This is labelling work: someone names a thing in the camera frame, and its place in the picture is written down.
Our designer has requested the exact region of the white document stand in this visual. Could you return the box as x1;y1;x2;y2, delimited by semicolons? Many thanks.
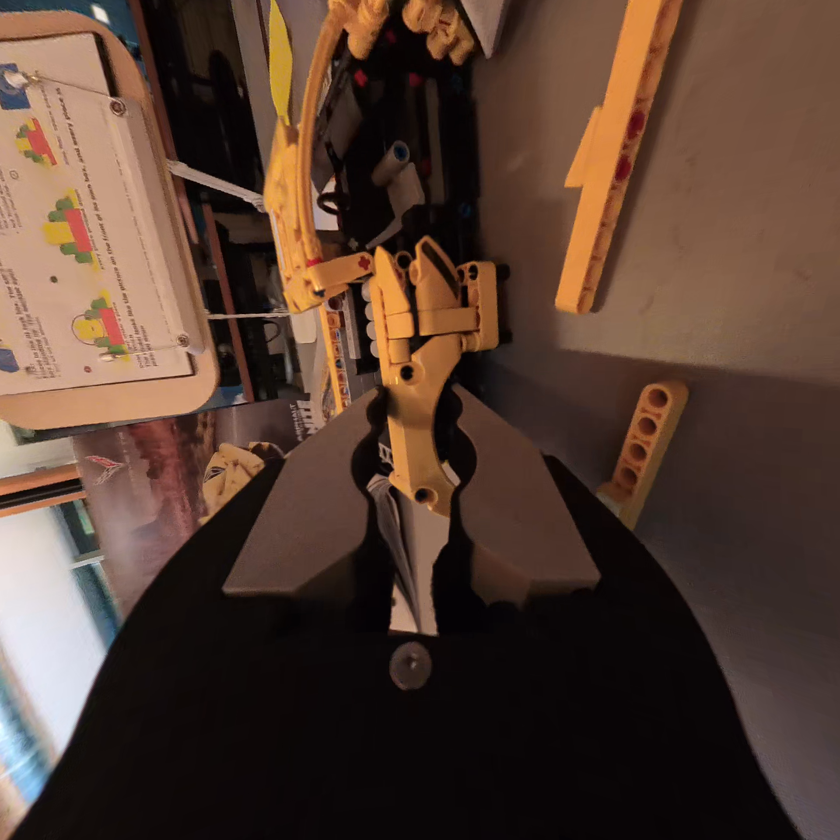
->
0;12;221;431

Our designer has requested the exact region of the yellow brick car model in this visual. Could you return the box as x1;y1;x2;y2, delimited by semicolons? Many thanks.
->
262;0;514;519

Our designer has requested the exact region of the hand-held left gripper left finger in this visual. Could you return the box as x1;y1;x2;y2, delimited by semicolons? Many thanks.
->
222;386;396;634

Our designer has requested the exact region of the short yellow perforated beam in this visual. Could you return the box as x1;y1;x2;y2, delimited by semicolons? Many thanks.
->
597;379;690;529

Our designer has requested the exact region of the dark toy set box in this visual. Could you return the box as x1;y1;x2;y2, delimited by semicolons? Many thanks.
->
71;394;342;595

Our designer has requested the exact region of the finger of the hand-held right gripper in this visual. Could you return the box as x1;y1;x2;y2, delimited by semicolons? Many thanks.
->
461;0;514;60

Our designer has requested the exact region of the grey desk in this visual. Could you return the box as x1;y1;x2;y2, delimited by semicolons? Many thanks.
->
459;0;840;742

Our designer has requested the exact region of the long yellow perforated beam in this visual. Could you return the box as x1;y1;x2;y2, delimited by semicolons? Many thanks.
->
554;0;683;315

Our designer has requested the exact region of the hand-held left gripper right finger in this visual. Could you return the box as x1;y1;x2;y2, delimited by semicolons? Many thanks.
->
434;385;602;634

